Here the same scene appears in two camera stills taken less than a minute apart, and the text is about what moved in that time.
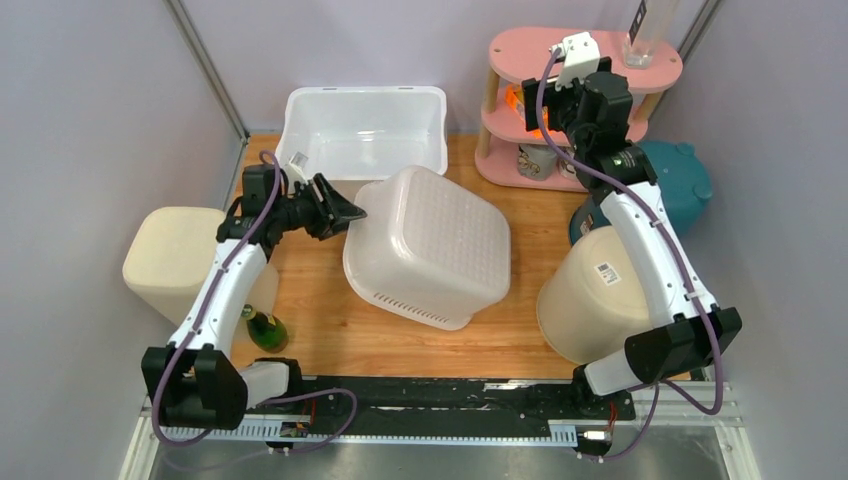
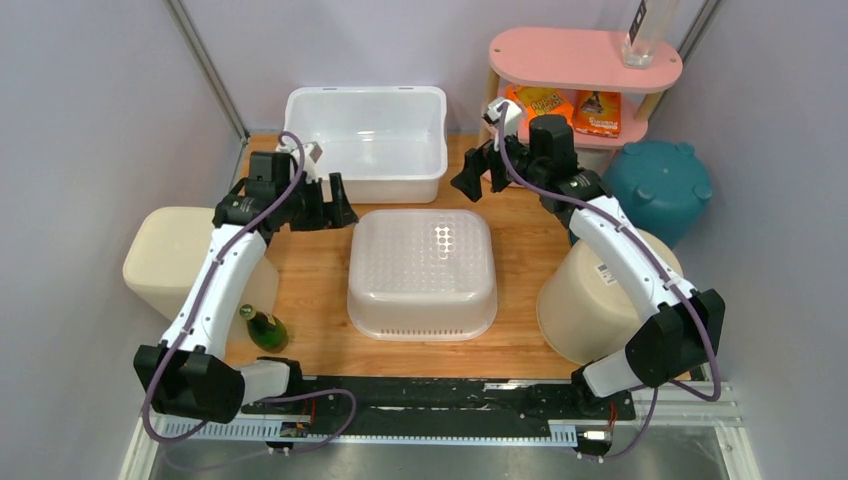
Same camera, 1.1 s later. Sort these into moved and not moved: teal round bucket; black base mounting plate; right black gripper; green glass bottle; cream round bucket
Moved: right black gripper
Not moved: black base mounting plate; teal round bucket; green glass bottle; cream round bucket
